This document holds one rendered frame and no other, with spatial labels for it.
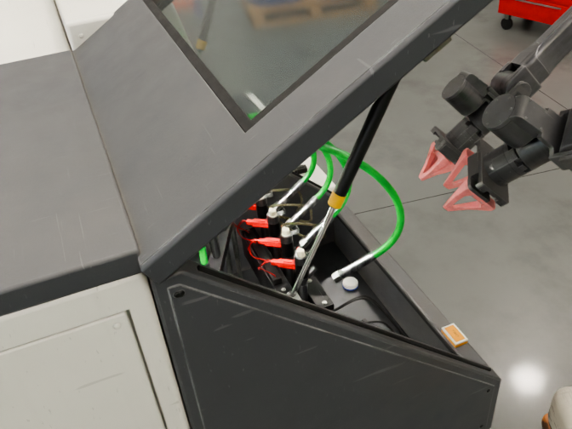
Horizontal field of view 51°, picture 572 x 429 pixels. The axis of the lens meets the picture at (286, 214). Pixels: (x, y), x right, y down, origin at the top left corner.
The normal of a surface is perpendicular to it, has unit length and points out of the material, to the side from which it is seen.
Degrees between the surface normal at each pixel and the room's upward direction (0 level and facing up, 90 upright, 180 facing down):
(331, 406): 90
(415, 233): 0
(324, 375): 90
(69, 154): 0
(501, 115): 48
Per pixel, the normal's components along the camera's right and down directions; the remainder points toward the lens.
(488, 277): -0.07, -0.80
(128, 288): 0.38, 0.53
